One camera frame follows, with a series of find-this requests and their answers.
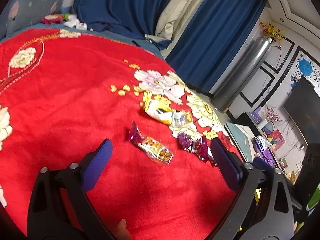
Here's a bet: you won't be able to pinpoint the blue curtain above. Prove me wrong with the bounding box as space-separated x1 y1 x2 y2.
73 0 170 39
166 0 267 93

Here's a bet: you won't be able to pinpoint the silver tower air conditioner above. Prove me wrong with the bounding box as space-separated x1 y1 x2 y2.
211 37 273 112

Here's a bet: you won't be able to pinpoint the grey patterned sofa cushion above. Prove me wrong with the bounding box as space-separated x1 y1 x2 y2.
1 0 64 38

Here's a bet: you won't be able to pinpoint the left blue curtain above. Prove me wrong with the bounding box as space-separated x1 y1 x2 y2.
73 0 170 39

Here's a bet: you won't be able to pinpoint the yellow white snack wrapper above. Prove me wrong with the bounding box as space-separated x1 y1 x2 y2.
144 99 193 127

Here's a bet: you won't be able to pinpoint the right blue curtain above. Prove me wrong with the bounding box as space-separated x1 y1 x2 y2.
166 0 267 93

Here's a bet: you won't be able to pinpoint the left hand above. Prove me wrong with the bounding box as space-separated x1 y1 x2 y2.
116 219 131 240

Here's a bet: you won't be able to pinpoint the white vase red flowers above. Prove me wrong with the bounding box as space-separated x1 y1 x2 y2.
258 108 280 129

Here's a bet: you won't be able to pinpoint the plush toys pile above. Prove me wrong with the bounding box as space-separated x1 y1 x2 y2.
41 14 88 30

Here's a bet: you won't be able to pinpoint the beige inner curtain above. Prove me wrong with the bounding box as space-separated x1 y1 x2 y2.
145 0 204 58

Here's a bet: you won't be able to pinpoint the purple candy wrapper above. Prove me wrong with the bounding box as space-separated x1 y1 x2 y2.
177 133 210 163

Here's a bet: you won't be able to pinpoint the purple backpack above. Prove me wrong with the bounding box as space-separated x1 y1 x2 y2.
252 140 278 167

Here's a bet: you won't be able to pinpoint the tissue pack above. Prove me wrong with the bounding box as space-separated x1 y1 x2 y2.
255 135 268 152

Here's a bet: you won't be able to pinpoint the green shopping bag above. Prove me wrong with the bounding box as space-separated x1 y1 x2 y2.
307 185 320 210

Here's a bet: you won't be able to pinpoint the black curved television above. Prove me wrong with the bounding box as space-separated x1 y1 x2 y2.
283 76 320 144

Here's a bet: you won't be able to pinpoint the marble top coffee table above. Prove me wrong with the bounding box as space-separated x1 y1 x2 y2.
224 121 298 183

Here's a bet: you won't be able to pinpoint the purple gift box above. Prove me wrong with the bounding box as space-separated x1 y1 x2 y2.
251 107 263 124

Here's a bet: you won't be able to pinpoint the colourful portrait painting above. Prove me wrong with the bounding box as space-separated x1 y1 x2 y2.
267 129 285 151

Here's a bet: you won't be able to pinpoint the orange purple snack wrapper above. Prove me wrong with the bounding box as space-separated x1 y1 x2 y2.
129 121 174 164

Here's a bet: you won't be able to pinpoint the black tv cabinet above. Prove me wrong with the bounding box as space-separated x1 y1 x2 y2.
235 112 260 136

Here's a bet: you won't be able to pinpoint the round glass ornament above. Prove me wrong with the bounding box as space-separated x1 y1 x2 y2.
262 121 275 137

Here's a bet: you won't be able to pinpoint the red floral blanket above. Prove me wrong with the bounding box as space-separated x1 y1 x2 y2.
1 29 235 239

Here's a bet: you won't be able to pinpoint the yellow artificial flowers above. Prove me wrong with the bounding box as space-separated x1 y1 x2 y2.
259 20 285 47

